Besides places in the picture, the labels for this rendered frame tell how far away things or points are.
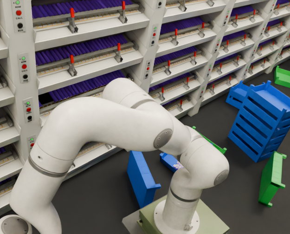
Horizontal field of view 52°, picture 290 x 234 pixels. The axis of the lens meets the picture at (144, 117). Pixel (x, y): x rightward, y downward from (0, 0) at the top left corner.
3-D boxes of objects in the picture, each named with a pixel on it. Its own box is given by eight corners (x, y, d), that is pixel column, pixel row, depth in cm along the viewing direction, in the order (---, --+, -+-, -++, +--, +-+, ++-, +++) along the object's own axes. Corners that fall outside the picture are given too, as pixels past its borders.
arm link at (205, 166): (187, 172, 118) (201, 126, 104) (220, 206, 107) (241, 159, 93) (163, 184, 112) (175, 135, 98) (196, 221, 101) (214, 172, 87)
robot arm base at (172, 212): (208, 224, 122) (221, 195, 111) (174, 249, 111) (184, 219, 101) (177, 193, 133) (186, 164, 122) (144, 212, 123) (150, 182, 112)
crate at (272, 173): (257, 202, 184) (270, 208, 182) (271, 181, 172) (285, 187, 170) (261, 171, 207) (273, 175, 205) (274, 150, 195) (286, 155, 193)
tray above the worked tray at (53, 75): (140, 62, 161) (151, 44, 151) (36, 95, 123) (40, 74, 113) (119, 36, 166) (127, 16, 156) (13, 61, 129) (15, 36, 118)
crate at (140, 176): (141, 211, 166) (154, 208, 169) (147, 188, 154) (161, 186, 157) (126, 171, 188) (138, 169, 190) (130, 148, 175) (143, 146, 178)
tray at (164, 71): (205, 65, 217) (215, 51, 206) (146, 88, 179) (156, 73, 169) (187, 45, 222) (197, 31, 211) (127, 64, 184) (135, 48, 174)
